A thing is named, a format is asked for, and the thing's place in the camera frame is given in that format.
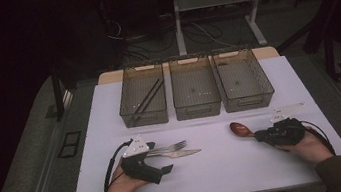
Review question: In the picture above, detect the silver metal knife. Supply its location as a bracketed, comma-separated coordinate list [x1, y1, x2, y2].
[144, 146, 203, 163]

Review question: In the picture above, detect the person's left hand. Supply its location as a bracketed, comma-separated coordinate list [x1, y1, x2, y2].
[100, 158, 151, 192]

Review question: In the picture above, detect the silver metal fork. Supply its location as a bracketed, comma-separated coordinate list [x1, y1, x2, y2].
[144, 139, 189, 157]

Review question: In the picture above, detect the brown wooden spoon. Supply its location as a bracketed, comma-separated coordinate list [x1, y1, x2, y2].
[228, 119, 257, 141]

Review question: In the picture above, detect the right hand-held gripper black cable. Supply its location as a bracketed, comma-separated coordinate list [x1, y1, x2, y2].
[299, 116, 336, 161]

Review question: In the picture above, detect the tangle of floor cables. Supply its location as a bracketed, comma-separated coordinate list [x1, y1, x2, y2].
[103, 3, 237, 67]

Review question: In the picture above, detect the white table cover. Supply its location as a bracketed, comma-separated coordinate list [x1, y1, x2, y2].
[54, 47, 341, 192]

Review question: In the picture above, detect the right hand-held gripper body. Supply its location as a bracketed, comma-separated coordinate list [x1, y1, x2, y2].
[259, 102, 310, 150]

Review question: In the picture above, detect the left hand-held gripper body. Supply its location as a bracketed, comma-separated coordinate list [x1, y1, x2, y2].
[117, 131, 166, 189]

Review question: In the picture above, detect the person's right hand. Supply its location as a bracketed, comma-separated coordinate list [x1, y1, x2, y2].
[275, 123, 335, 169]

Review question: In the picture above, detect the white metal desk frame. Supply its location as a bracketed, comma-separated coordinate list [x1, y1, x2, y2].
[170, 0, 275, 58]

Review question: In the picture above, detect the clear brown plastic bin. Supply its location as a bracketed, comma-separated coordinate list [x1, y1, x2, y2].
[166, 53, 224, 122]
[113, 61, 171, 130]
[210, 43, 278, 115]

